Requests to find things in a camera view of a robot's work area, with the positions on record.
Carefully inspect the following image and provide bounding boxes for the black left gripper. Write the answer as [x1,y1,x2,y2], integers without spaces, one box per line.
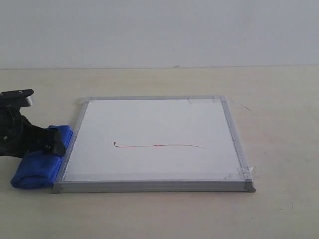
[0,106,66,158]

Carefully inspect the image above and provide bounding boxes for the blue cloth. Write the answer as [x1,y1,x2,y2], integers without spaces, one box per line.
[10,125,73,189]

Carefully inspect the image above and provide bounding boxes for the aluminium framed whiteboard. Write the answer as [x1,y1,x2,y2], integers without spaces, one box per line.
[52,96,256,193]

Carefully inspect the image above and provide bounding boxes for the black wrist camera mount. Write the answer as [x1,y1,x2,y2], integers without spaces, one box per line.
[0,89,34,109]

